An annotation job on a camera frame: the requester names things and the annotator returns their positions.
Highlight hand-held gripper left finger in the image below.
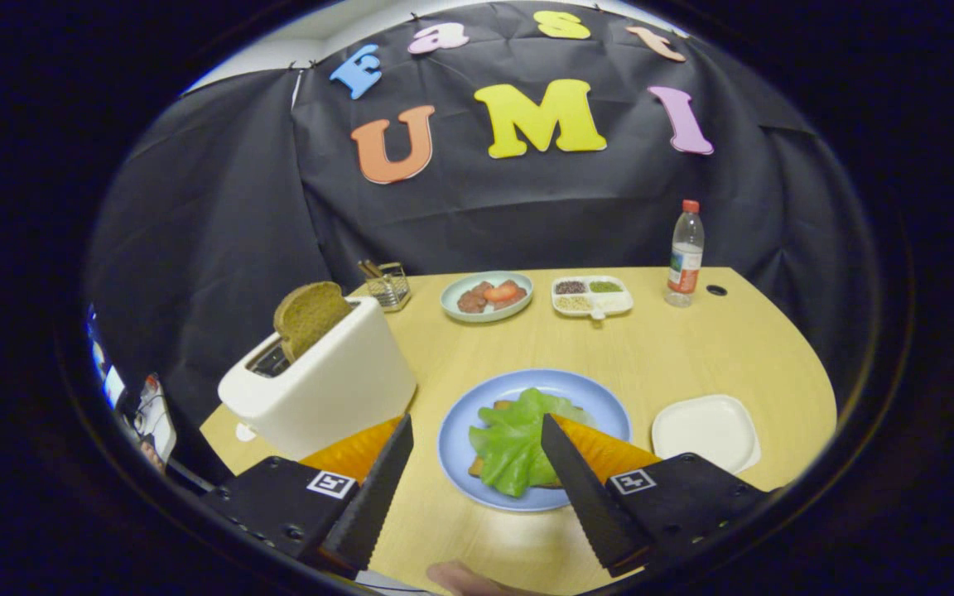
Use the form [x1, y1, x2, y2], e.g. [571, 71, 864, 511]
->
[200, 413, 415, 579]

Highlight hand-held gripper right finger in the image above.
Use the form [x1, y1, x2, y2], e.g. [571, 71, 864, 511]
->
[540, 413, 776, 578]

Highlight green lettuce leaf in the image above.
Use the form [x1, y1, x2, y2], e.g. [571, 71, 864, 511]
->
[469, 387, 598, 498]

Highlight brown toast slice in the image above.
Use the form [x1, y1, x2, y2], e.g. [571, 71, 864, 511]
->
[273, 281, 354, 363]

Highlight blue round plate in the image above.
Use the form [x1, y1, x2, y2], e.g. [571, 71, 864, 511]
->
[437, 369, 633, 512]

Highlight brown bread slice with ham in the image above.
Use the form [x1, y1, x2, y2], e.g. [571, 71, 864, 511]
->
[467, 400, 565, 489]

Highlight white toaster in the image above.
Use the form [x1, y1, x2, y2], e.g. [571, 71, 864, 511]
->
[218, 296, 417, 461]

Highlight white square plate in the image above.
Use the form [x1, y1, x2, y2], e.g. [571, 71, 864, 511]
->
[652, 395, 762, 475]

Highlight white divided condiment dish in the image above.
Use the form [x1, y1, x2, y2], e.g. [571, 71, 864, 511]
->
[551, 276, 634, 320]

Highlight pale green round plate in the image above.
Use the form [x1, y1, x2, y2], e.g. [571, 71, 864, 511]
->
[441, 272, 534, 323]

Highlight red tomato slice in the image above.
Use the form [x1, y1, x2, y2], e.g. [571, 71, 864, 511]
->
[484, 280, 528, 310]

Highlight brown meat pieces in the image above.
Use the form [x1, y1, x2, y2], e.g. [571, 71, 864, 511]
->
[457, 281, 496, 314]

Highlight clear bottle with red cap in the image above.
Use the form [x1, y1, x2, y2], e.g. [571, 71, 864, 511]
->
[665, 199, 705, 309]

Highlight black backdrop cloth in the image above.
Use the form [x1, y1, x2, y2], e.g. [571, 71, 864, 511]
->
[84, 0, 879, 481]

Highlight wire utensil holder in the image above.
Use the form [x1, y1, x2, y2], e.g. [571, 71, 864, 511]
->
[358, 259, 412, 312]

